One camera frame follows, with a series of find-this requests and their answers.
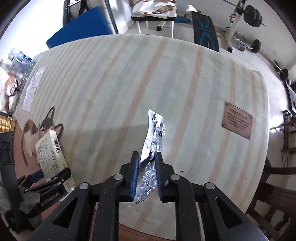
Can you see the weight bench with barbell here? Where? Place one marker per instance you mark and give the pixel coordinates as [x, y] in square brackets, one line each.
[277, 41]

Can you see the cream flat printed box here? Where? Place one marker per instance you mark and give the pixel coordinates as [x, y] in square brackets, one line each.
[50, 156]

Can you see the gold liquor bottle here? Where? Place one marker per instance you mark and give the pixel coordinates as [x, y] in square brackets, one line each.
[7, 123]

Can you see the clear water bottle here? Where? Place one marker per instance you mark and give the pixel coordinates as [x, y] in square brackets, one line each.
[19, 60]

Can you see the black blue exercise pad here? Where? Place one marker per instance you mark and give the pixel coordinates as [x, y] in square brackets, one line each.
[204, 31]

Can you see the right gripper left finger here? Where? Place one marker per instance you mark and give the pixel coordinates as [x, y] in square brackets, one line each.
[91, 212]

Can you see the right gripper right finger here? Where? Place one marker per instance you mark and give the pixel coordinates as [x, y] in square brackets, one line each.
[202, 212]

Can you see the silver blister pill pack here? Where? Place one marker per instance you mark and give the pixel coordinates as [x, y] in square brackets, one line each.
[147, 172]

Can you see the clear plastic sleeve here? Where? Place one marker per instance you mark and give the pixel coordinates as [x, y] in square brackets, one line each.
[34, 83]

